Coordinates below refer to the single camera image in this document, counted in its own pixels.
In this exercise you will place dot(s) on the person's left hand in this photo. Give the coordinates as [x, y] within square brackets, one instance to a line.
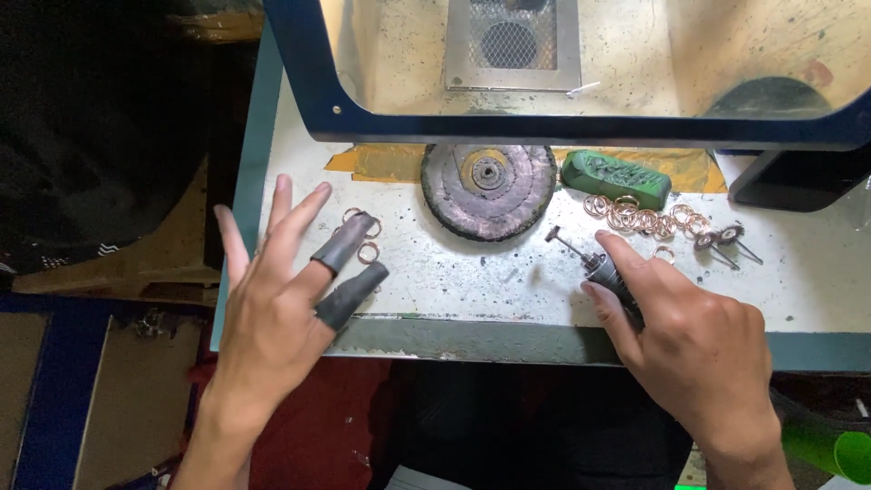
[272, 340]

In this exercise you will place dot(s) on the blue framed dust hood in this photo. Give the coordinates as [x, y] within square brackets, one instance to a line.
[544, 129]

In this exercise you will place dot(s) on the green polishing compound bar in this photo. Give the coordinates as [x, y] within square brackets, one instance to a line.
[612, 178]

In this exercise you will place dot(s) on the grey rubber finger cot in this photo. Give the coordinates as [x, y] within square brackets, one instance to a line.
[354, 294]
[345, 245]

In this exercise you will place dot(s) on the black cloth heap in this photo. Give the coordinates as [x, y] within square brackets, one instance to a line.
[95, 122]

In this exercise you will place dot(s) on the white paper sheet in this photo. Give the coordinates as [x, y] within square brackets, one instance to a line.
[422, 480]

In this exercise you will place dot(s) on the small mounted brush wheel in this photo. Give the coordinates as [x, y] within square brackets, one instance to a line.
[735, 235]
[708, 241]

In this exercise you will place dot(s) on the person's dark lap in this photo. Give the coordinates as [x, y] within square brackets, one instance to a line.
[531, 429]

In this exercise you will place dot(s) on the black rotary tool handpiece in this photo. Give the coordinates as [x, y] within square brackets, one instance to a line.
[602, 271]

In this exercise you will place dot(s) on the person's right hand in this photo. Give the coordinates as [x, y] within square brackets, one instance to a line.
[701, 347]

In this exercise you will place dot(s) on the metal suction grille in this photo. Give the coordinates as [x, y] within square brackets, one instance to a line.
[514, 47]

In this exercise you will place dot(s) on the green plastic cup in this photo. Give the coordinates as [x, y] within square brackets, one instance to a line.
[827, 449]

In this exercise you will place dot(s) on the black flat tray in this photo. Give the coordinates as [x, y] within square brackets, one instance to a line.
[796, 180]

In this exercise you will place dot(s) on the yellow tape strip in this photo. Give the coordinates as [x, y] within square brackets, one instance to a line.
[381, 163]

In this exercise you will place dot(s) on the brown cardboard sheet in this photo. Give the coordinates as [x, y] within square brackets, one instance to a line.
[136, 401]

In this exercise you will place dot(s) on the dirty cloth buffing wheel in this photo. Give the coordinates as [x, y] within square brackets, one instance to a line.
[490, 197]

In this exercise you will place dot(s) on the pile of copper rings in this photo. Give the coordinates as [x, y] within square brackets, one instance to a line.
[643, 219]

